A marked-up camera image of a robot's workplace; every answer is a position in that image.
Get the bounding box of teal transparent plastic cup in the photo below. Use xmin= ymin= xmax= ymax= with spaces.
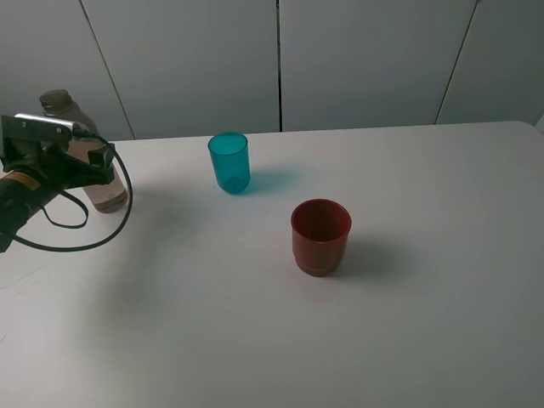
xmin=207 ymin=132 xmax=251 ymax=194

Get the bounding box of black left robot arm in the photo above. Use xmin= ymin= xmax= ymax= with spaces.
xmin=1 ymin=135 xmax=133 ymax=253

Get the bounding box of red plastic cup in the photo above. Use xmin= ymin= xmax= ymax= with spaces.
xmin=291 ymin=198 xmax=352 ymax=277

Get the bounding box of black camera cable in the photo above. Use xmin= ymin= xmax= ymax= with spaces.
xmin=12 ymin=125 xmax=134 ymax=252

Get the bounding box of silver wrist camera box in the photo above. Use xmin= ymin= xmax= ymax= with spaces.
xmin=2 ymin=113 xmax=87 ymax=146

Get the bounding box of smoky transparent water bottle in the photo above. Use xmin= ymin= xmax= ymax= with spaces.
xmin=39 ymin=89 xmax=128 ymax=213

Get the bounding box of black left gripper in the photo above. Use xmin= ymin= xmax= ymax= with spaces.
xmin=1 ymin=138 xmax=114 ymax=186

